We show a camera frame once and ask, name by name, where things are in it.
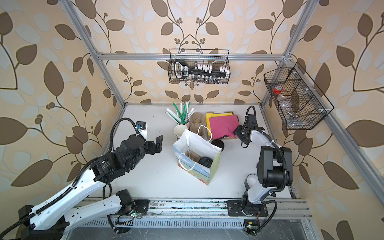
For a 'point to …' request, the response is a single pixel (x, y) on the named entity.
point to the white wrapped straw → (173, 115)
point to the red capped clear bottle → (277, 89)
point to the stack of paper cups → (178, 130)
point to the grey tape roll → (250, 180)
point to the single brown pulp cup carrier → (194, 156)
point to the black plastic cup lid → (206, 161)
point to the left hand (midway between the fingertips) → (155, 135)
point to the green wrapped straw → (182, 119)
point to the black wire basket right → (301, 103)
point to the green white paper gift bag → (204, 148)
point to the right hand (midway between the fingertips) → (239, 135)
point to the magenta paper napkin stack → (223, 126)
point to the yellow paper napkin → (209, 115)
